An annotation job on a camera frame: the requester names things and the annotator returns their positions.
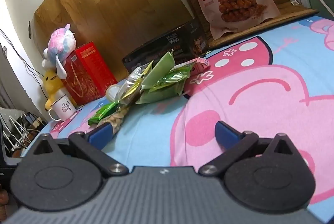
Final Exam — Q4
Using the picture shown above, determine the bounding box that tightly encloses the black cardboard box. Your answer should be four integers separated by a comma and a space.
123, 19, 209, 74

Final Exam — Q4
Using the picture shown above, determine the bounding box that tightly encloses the white enamel mug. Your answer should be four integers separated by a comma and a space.
48, 95, 77, 121

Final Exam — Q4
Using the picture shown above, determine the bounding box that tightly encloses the white round lid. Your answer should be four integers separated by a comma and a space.
105, 84, 123, 102

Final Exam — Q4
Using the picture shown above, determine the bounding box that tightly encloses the pale green snack packet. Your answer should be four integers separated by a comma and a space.
136, 82, 184, 105
141, 52, 176, 89

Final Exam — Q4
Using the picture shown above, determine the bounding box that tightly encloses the small pink snack box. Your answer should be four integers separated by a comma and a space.
183, 57, 211, 77

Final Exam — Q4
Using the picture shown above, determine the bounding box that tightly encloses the glossy green snack packet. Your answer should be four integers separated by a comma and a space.
88, 102, 119, 126
153, 63, 195, 95

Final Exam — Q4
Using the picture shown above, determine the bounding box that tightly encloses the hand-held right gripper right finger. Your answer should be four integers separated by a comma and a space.
198, 120, 300, 177

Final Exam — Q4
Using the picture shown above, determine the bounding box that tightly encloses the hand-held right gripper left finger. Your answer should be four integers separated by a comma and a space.
31, 122, 129, 179

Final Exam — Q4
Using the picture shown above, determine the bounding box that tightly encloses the printed cartoon bed sheet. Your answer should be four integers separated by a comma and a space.
48, 15, 334, 214

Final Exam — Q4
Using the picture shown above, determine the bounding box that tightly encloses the clear nut packet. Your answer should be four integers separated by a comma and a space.
97, 106, 129, 137

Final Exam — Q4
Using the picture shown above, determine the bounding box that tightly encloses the clear yellow snack packet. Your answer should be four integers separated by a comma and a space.
116, 61, 153, 106

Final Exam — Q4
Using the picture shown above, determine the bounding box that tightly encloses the red gift box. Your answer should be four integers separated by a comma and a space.
61, 41, 118, 106

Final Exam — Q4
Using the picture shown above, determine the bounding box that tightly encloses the pastel plush toy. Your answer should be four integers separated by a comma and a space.
42, 24, 77, 80

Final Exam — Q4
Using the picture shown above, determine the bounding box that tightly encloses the white drying rack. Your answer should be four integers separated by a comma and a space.
0, 106, 47, 151

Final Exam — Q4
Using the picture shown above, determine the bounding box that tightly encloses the thin black wall cable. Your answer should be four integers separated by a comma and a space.
0, 28, 45, 78

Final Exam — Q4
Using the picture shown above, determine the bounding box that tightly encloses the wooden headboard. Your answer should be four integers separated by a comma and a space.
31, 0, 199, 81

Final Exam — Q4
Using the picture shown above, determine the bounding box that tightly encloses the yellow plush toy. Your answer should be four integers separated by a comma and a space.
43, 69, 66, 111

